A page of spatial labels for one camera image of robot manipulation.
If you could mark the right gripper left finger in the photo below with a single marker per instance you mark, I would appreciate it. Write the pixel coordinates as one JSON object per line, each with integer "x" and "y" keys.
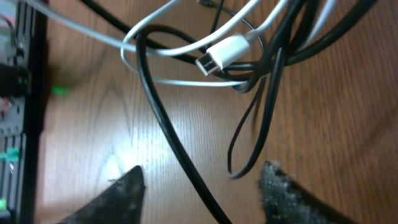
{"x": 121, "y": 203}

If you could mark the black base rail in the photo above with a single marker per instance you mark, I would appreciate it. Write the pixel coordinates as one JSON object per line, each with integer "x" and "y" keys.
{"x": 23, "y": 56}

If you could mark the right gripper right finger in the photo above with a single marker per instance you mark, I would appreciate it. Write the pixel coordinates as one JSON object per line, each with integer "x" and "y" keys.
{"x": 286, "y": 202}

